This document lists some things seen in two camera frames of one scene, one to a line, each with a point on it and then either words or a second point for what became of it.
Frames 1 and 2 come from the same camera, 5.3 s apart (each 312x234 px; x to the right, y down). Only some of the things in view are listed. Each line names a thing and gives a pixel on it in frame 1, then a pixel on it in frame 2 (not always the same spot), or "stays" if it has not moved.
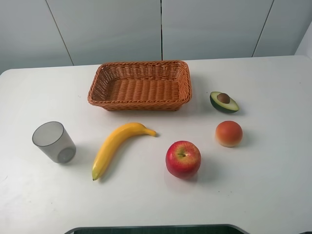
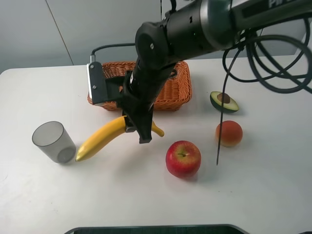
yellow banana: x=111 y=141 → x=115 y=128
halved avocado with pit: x=224 y=102 stays
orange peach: x=228 y=133 stays
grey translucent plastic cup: x=52 y=138 stays
